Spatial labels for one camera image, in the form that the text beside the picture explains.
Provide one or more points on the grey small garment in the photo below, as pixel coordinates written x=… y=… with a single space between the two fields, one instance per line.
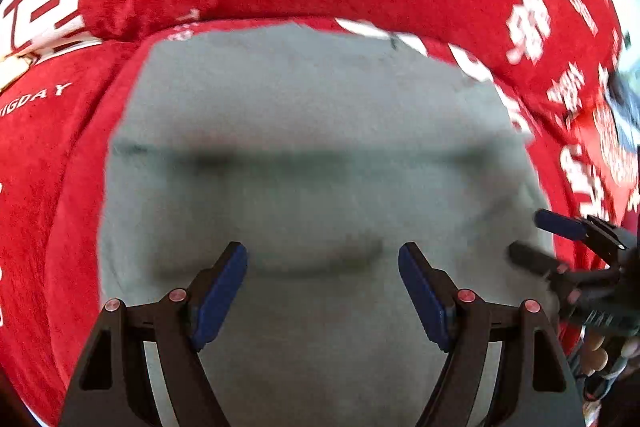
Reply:
x=320 y=117

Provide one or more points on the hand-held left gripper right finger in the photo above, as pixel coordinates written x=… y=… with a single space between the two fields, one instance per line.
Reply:
x=422 y=289

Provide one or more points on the person's right hand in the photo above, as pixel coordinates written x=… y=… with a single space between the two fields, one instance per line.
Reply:
x=596 y=352

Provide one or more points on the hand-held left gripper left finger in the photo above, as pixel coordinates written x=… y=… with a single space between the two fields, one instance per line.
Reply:
x=222 y=287

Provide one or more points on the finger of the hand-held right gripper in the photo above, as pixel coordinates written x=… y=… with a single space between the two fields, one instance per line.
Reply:
x=532 y=257
x=560 y=224

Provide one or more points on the cream fabric strip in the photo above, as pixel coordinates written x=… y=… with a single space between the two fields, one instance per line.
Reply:
x=12 y=71

